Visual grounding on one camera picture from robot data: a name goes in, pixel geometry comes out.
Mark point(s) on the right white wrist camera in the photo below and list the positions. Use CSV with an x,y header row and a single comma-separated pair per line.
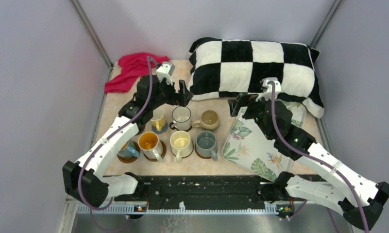
x,y
271,87

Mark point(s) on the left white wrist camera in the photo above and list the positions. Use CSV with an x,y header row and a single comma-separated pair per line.
x,y
164,72

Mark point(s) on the dark walnut wooden coaster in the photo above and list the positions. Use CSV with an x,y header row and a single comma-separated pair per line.
x,y
184,130

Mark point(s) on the grey ceramic mug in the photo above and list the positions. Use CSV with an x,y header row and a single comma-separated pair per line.
x,y
207,144

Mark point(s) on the crumpled pink cloth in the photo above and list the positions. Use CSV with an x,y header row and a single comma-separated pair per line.
x,y
132,66

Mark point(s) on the cream ceramic mug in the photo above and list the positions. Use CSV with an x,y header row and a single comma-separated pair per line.
x,y
180,140

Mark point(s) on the floral white tray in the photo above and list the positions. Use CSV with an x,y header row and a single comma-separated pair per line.
x,y
247,147

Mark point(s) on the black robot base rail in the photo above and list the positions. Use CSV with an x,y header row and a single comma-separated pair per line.
x,y
215,192

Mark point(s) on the blue-grey apple coaster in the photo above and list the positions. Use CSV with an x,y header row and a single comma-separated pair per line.
x,y
163,130

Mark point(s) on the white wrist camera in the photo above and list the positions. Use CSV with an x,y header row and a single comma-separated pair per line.
x,y
271,87
164,72

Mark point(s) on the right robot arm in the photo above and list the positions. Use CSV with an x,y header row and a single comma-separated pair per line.
x,y
359,200

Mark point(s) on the brown wooden coaster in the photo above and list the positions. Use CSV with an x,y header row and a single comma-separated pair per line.
x,y
128,158

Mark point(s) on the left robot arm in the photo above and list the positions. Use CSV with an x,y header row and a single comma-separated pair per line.
x,y
84,179

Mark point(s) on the beige ceramic mug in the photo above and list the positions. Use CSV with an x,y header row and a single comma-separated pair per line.
x,y
209,120

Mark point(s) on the white dark-rimmed mug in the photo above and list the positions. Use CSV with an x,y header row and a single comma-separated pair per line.
x,y
181,118

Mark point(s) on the black white checkered pillow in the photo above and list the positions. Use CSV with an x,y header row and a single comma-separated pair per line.
x,y
224,68

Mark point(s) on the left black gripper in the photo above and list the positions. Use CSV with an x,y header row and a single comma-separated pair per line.
x,y
175,96

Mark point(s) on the orange cup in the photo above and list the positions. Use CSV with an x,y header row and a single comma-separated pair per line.
x,y
148,140

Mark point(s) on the amber wooden coaster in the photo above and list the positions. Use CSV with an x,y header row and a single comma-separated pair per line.
x,y
209,157
157,153
182,153

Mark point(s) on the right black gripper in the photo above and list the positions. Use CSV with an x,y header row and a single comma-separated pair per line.
x,y
243,100

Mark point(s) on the yellow ceramic mug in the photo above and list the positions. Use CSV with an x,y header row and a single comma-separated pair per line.
x,y
158,119

